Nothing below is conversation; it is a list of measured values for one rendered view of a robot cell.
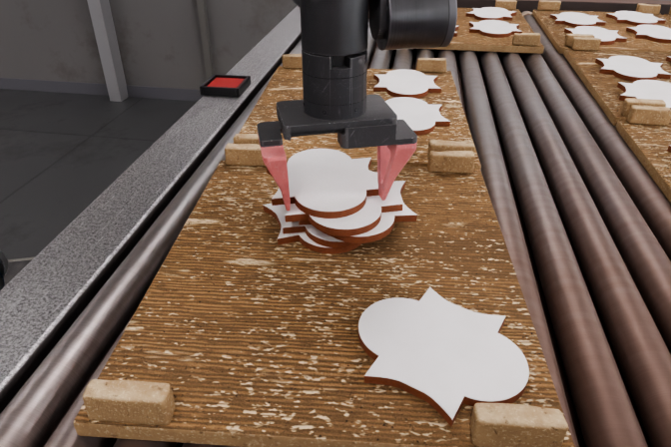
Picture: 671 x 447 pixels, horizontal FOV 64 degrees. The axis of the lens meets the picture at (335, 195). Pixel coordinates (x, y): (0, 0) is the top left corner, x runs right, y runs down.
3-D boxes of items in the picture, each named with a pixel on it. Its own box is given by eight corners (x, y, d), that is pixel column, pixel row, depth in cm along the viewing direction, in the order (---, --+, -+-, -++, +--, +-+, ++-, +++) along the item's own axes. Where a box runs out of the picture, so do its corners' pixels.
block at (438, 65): (415, 72, 105) (416, 59, 104) (414, 69, 107) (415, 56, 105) (446, 73, 105) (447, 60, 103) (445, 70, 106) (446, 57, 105)
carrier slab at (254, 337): (76, 436, 38) (71, 422, 38) (222, 170, 73) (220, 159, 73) (574, 470, 36) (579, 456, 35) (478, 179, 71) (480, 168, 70)
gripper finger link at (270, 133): (343, 220, 51) (343, 129, 46) (268, 228, 50) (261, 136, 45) (330, 187, 57) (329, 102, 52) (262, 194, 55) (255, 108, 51)
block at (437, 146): (427, 163, 72) (429, 144, 70) (426, 157, 73) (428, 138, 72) (472, 164, 71) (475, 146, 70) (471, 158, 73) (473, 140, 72)
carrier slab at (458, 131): (226, 165, 75) (225, 155, 74) (278, 73, 110) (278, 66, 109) (479, 175, 72) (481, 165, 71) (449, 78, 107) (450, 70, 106)
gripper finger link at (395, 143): (412, 212, 52) (420, 122, 47) (341, 220, 51) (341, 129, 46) (392, 180, 58) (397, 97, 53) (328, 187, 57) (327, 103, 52)
